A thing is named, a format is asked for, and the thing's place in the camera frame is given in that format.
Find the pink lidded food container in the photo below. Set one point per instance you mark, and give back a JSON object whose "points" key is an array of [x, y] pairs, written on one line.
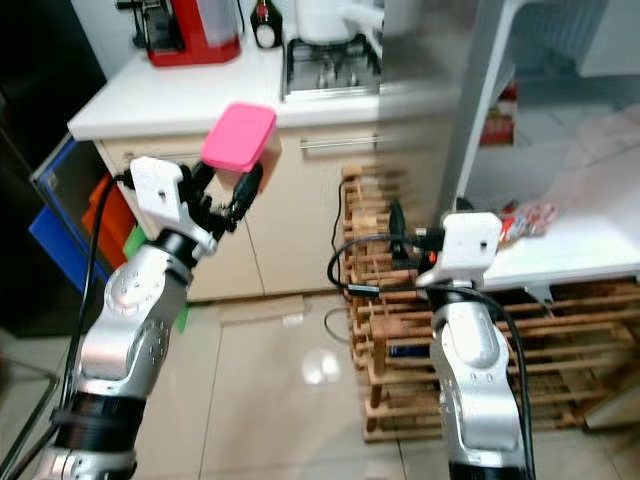
{"points": [[240, 135]]}

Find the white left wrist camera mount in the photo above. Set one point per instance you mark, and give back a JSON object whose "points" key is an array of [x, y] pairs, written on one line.
{"points": [[155, 190]]}

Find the red food carton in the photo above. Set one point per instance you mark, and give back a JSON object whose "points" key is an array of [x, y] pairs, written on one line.
{"points": [[505, 125]]}

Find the colourful snack packet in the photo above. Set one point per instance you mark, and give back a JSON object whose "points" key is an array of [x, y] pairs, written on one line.
{"points": [[530, 220]]}

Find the green wine bottle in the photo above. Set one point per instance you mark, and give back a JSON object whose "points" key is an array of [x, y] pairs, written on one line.
{"points": [[266, 35]]}

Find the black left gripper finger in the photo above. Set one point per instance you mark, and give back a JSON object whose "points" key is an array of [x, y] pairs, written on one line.
{"points": [[245, 195], [201, 185]]}

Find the white kitchen counter cabinet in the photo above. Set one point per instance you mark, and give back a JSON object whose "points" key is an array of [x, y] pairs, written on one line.
{"points": [[160, 100]]}

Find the grey mini fridge body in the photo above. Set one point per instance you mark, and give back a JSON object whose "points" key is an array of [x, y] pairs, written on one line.
{"points": [[580, 250]]}

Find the white cooking pot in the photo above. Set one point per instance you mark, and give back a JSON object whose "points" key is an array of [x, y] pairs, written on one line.
{"points": [[325, 20]]}

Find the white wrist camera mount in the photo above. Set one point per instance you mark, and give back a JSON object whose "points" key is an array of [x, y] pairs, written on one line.
{"points": [[470, 240], [155, 190]]}

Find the red coffee machine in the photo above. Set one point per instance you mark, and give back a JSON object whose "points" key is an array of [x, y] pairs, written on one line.
{"points": [[205, 35]]}

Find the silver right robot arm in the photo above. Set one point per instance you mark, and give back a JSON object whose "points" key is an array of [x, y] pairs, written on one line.
{"points": [[470, 370]]}

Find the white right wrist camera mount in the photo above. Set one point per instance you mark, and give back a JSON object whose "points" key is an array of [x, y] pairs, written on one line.
{"points": [[470, 240]]}

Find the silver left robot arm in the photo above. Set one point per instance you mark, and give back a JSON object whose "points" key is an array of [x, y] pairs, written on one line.
{"points": [[135, 320]]}

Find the blue framed dark board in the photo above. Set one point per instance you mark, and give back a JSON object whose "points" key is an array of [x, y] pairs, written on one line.
{"points": [[50, 235]]}

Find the steel gas stove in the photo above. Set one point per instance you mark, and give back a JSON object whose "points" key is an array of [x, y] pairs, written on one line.
{"points": [[330, 70]]}

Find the orange cutting board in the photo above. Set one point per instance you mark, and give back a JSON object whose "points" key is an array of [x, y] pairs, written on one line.
{"points": [[110, 210]]}

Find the wooden wine rack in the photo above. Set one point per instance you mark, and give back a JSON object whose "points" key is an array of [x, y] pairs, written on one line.
{"points": [[400, 330]]}

